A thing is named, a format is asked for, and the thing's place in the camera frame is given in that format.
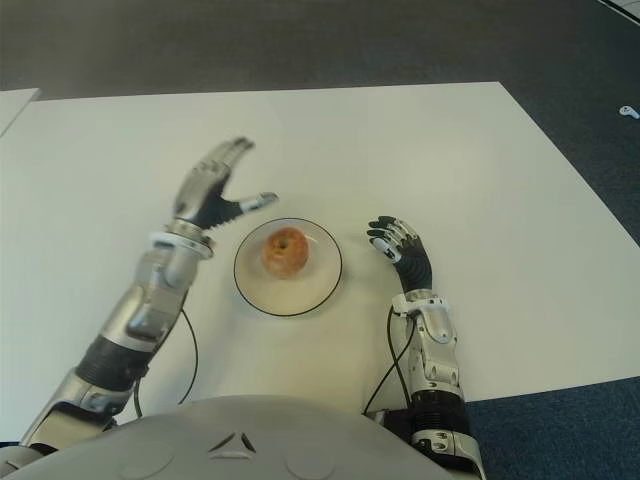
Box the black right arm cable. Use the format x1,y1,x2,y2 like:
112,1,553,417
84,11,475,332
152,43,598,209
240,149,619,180
360,307,416,416

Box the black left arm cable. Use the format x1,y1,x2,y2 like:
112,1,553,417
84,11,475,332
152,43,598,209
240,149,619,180
132,307,199,419

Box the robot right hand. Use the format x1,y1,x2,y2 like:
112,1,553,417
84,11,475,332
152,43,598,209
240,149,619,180
366,215,434,296

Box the grey robot torso shell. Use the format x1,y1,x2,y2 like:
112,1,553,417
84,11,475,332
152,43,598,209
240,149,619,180
0,394,454,480

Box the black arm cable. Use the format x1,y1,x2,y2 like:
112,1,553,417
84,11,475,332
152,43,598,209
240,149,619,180
132,307,199,419
360,307,416,416

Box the white plate with black rim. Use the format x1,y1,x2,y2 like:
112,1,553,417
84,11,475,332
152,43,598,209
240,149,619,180
233,216,345,317

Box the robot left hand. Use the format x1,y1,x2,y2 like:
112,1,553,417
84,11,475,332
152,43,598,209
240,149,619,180
172,137,280,232

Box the red yellow apple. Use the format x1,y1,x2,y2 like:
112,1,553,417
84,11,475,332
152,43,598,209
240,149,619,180
261,227,310,277

